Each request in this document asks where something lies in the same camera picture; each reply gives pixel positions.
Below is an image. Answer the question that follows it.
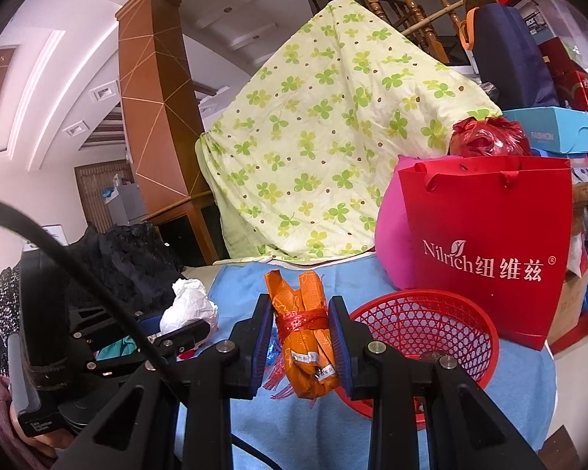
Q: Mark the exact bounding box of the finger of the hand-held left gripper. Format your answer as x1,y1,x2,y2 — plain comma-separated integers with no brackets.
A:
81,322,211,374
71,306,163,336

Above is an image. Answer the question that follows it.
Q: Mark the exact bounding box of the orange wrapper bundle red tie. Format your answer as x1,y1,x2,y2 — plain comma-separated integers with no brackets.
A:
263,269,343,401

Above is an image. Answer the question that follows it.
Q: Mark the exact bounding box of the black fluffy garment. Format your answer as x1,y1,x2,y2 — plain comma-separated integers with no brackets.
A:
69,222,184,314

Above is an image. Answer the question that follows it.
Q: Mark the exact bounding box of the wooden nightstand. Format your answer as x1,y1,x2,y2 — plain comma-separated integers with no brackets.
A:
116,0,211,216

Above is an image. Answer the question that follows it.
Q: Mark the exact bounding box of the teal cloth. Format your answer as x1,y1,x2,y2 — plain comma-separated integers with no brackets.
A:
95,337,139,359

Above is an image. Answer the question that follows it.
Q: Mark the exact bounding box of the navy blue bag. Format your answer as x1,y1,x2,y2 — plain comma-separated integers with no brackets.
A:
463,2,562,108

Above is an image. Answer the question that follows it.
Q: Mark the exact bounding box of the white appliance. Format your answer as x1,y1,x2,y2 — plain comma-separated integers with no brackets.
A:
109,183,145,226

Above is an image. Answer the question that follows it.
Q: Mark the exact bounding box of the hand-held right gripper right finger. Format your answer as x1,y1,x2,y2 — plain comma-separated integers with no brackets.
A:
327,295,557,470

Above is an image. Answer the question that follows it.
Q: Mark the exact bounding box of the light blue cardboard box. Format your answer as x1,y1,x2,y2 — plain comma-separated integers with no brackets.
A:
502,107,588,154

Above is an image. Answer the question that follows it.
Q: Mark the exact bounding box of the light blue towel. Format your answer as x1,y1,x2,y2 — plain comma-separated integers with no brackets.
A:
174,259,557,470

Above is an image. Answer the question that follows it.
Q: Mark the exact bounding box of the black white dotted cloth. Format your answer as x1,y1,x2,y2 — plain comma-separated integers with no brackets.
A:
0,264,21,348

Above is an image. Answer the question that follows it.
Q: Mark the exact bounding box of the red plastic bag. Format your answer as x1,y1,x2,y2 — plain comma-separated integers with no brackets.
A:
450,116,532,157

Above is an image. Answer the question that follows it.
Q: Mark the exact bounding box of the red plastic mesh basket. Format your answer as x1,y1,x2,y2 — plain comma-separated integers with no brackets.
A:
334,290,501,432

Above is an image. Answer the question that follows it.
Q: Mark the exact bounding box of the wooden cabinet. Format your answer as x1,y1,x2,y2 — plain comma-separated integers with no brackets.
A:
142,191,231,268

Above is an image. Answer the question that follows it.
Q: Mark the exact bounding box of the red printed package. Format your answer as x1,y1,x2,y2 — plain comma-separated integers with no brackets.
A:
556,71,588,177

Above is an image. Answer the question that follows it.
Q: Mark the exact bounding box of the clear plastic storage box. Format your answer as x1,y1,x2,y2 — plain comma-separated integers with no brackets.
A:
514,0,588,45

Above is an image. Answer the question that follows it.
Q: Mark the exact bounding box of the brown cardboard box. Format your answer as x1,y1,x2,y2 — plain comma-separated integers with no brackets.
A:
549,255,588,348

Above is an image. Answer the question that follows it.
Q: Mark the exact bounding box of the green clover print blanket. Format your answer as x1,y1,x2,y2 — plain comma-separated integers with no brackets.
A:
196,0,503,261

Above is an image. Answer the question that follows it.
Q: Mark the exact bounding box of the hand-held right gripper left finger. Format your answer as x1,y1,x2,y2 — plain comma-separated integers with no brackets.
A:
61,294,275,470

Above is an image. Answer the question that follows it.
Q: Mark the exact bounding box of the pink pillow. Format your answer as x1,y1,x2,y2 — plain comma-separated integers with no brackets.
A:
375,157,422,289

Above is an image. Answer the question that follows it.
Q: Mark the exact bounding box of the red paper gift bag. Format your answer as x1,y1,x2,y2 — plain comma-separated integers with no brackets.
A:
397,154,574,351

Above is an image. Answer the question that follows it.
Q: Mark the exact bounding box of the maroon cloth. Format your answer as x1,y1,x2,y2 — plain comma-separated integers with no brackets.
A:
0,377,35,470

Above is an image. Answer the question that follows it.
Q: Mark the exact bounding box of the wooden lattice door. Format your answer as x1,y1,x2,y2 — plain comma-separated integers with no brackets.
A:
74,161,138,233

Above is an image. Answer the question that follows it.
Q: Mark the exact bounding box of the bamboo pole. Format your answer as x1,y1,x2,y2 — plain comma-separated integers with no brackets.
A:
402,0,467,35

